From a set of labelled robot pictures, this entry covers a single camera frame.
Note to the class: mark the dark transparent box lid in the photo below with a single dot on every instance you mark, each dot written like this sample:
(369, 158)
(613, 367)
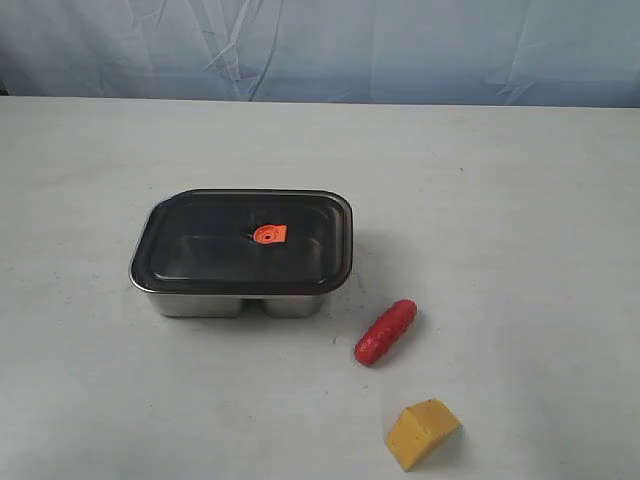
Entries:
(215, 240)

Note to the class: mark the red toy sausage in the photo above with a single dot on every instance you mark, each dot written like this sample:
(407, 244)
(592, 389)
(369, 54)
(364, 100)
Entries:
(385, 331)

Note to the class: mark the yellow toy cheese wedge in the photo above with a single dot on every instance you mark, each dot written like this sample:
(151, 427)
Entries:
(419, 430)

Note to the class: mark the stainless steel lunch box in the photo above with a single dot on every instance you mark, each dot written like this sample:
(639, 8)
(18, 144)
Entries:
(235, 307)

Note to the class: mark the blue backdrop cloth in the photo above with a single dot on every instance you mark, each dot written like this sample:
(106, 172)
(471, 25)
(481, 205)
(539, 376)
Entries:
(556, 53)

